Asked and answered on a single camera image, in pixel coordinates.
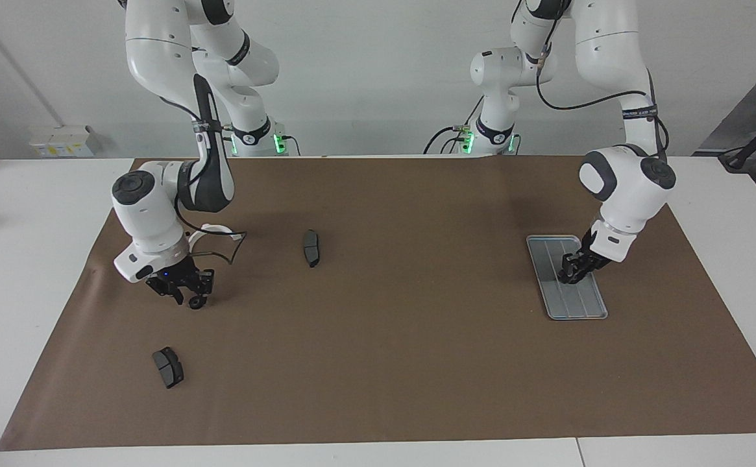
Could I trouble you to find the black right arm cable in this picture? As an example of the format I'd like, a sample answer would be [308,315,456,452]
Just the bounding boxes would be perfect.
[157,96,247,265]

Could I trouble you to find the white cardboard box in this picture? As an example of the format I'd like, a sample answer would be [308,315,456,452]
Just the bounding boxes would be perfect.
[29,125,97,158]

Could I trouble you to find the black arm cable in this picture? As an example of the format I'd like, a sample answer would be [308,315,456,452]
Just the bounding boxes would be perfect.
[536,13,669,160]
[157,96,247,265]

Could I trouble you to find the black base cables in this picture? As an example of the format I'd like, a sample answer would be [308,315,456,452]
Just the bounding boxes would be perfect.
[423,96,483,155]

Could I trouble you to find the white plastic half ring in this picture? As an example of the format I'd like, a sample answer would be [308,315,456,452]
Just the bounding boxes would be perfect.
[199,224,247,245]

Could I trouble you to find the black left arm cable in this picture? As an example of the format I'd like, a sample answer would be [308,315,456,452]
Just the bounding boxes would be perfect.
[536,13,669,160]

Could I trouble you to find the short dark brake pad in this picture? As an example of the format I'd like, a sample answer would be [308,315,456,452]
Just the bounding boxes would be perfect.
[152,347,184,389]

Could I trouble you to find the brown paper mat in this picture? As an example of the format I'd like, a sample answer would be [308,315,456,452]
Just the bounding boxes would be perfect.
[0,156,756,451]

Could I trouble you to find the silver metal tray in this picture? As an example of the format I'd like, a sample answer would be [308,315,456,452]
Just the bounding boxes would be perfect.
[526,235,609,320]

